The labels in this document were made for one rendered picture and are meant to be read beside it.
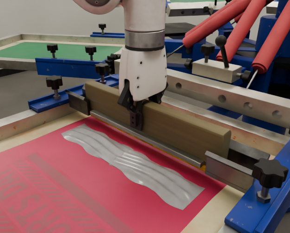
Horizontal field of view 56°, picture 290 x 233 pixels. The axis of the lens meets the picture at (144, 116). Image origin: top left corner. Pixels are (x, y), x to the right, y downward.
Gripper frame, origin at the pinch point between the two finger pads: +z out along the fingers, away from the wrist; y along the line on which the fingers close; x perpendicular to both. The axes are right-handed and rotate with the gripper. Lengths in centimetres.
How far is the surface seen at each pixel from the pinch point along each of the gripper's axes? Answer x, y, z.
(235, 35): -6, -52, -9
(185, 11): -56, -96, -10
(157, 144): 6.0, 2.8, 3.1
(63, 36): -111, -50, 4
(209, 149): 16.8, 1.5, 0.1
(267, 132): 20.6, -17.2, 3.4
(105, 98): -11.2, 1.5, -1.6
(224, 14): -17, -65, -14
